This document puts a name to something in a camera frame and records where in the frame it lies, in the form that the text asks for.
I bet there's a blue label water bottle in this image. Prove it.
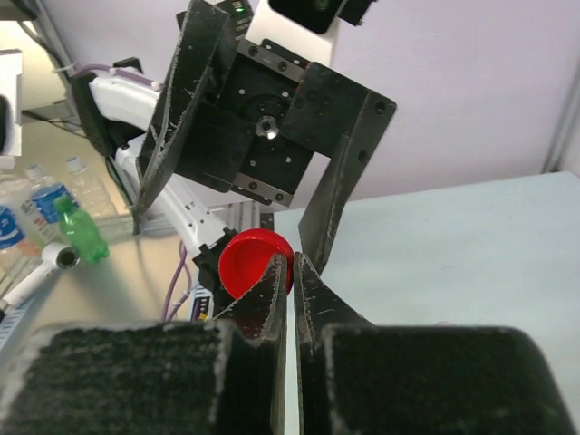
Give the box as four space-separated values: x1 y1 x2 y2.
25 164 78 240

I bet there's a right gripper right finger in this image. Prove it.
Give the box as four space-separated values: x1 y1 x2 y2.
293 253 576 434

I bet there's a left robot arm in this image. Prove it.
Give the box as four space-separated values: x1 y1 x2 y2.
72 1 397 297

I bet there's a green soda bottle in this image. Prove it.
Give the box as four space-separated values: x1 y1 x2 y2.
53 196 110 264

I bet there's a white tube tool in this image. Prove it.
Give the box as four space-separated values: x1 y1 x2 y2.
1 243 80 318

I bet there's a slotted cable duct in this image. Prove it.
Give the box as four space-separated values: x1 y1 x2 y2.
189 285 214 322

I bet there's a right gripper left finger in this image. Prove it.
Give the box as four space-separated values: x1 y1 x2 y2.
1 254 288 434

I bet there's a red bottle cap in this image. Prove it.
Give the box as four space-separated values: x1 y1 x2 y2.
218 228 294 299

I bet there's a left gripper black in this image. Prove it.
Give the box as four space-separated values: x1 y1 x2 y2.
131 1 397 274

